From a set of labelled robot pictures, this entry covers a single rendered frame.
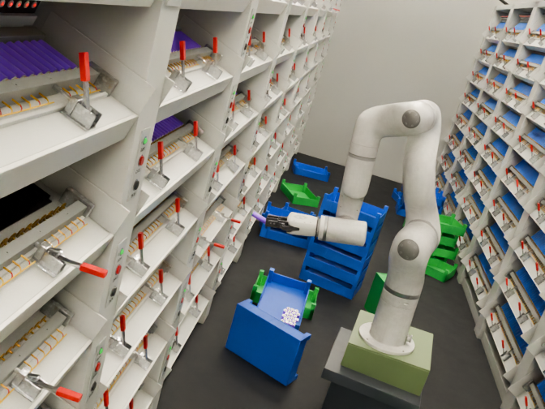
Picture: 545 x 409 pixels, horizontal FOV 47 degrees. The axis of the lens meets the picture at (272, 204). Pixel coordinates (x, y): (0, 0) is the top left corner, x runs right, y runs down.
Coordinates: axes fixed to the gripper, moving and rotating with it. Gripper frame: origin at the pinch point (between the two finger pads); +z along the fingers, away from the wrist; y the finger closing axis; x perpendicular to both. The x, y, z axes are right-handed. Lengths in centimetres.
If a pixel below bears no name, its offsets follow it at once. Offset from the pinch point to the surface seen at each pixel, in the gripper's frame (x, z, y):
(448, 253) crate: 68, -93, -185
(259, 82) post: -42, 13, -31
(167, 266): 3.5, 23.7, 41.5
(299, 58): -42, 12, -171
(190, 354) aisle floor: 59, 27, -6
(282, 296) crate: 57, -2, -63
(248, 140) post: -19.9, 15.4, -30.6
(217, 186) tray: -13.4, 17.0, 13.0
